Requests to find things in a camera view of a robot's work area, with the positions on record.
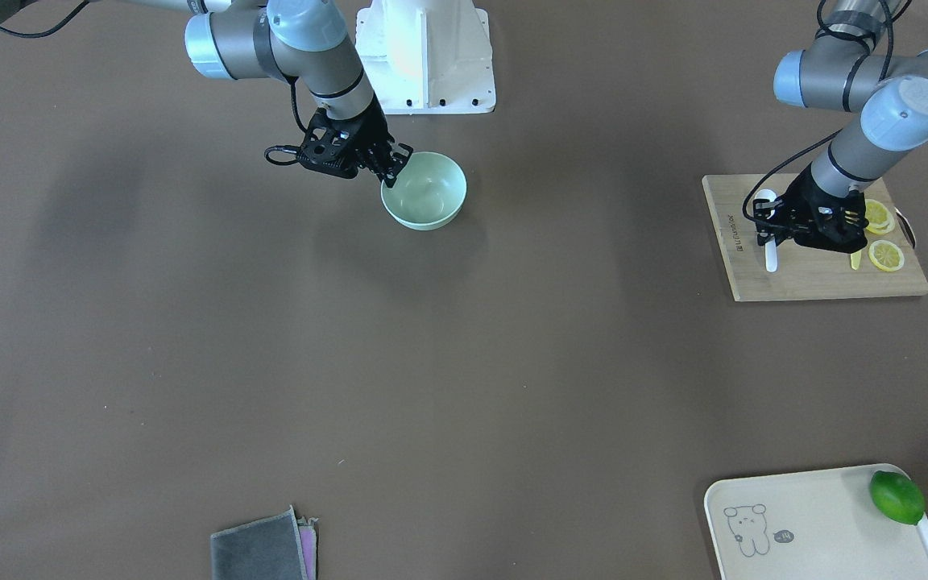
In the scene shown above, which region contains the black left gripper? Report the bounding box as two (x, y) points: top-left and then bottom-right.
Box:
(752, 170), (868, 254)

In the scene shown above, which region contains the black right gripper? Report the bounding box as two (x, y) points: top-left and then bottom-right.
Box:
(296, 106), (415, 188)

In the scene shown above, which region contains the light green bowl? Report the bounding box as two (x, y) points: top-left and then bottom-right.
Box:
(380, 151), (467, 231)

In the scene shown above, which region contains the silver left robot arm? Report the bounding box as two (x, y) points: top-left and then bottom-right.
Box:
(744, 1), (928, 254)

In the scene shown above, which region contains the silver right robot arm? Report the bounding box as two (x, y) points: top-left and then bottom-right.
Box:
(155, 1), (412, 187)

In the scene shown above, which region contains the bamboo cutting board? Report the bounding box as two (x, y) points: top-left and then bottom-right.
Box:
(701, 175), (928, 302)

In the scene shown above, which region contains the upper lemon slice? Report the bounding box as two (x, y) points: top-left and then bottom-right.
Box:
(864, 198), (896, 235)

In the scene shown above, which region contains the lemon slice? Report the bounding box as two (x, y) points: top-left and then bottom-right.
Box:
(867, 239), (906, 272)
(864, 198), (896, 235)

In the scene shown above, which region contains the lower lemon slice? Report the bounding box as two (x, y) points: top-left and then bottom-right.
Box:
(867, 239), (906, 272)

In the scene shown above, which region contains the green lime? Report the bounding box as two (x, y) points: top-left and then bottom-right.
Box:
(868, 470), (926, 526)

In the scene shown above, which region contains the cream rabbit tray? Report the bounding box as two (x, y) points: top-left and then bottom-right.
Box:
(703, 463), (928, 579)

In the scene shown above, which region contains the grey folded cloth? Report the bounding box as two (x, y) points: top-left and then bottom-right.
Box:
(210, 506), (319, 579)

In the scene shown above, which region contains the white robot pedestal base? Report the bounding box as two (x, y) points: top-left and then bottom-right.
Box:
(354, 1), (497, 115)

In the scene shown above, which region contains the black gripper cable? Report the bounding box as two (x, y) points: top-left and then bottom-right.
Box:
(263, 77), (312, 168)

